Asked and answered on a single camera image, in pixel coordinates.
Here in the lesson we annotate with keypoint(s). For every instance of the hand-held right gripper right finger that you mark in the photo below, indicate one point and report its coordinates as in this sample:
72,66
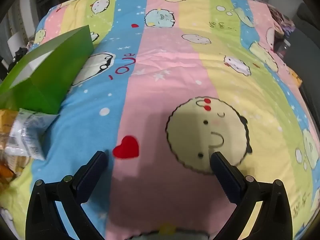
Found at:
228,180

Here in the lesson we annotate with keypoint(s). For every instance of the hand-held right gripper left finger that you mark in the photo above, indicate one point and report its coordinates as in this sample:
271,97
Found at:
88,181

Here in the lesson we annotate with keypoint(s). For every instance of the golden snack packet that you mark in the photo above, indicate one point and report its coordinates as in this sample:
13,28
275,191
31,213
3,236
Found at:
16,160

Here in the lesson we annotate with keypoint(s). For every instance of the white blue snack packet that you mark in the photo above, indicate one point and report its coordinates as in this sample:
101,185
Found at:
27,132

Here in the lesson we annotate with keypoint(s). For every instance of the orange snack packet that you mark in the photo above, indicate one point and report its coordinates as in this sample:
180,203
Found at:
4,172

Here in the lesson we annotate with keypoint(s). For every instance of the green cardboard box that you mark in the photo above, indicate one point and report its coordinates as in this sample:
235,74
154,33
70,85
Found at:
55,80

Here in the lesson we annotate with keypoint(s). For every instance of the printed cartoon blanket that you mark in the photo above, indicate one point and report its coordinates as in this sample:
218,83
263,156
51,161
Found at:
160,80

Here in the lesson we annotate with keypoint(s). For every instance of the grey sofa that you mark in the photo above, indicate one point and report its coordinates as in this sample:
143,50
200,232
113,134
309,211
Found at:
303,42

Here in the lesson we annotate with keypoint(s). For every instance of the pile of clothes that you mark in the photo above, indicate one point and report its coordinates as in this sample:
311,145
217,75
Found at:
281,21

